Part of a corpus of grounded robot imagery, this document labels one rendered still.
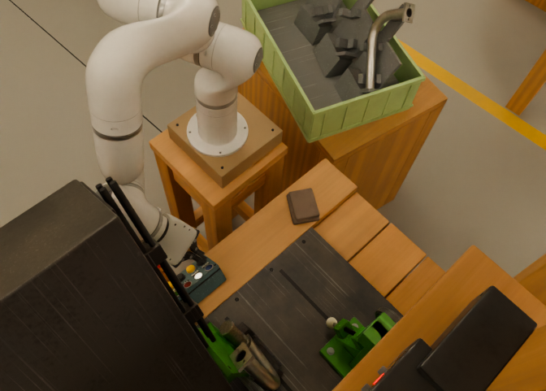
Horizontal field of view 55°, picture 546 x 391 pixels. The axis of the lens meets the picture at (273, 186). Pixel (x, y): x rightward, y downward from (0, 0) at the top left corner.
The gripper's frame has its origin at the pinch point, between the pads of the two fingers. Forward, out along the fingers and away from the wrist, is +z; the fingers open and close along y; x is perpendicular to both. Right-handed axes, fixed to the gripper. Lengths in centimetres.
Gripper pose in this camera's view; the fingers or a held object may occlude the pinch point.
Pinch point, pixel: (197, 255)
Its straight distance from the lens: 132.9
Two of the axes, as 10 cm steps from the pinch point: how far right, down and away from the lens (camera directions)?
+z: 5.3, 4.8, 7.0
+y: -5.2, 8.4, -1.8
